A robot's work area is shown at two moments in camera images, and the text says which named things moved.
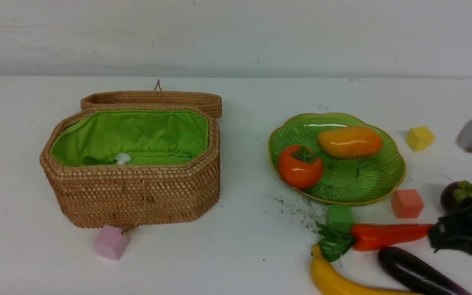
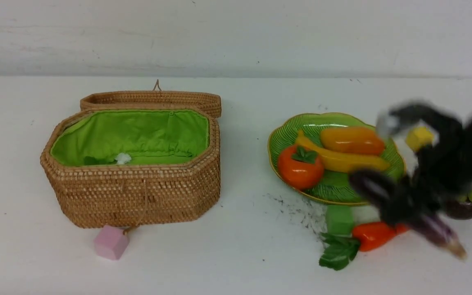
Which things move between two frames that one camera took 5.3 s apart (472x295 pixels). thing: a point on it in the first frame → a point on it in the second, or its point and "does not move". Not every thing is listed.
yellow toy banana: (327, 283) → (338, 162)
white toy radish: (123, 158) does not move
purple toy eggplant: (417, 274) → (435, 232)
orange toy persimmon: (300, 166) does not move
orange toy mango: (347, 142) does not move
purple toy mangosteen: (457, 194) does not move
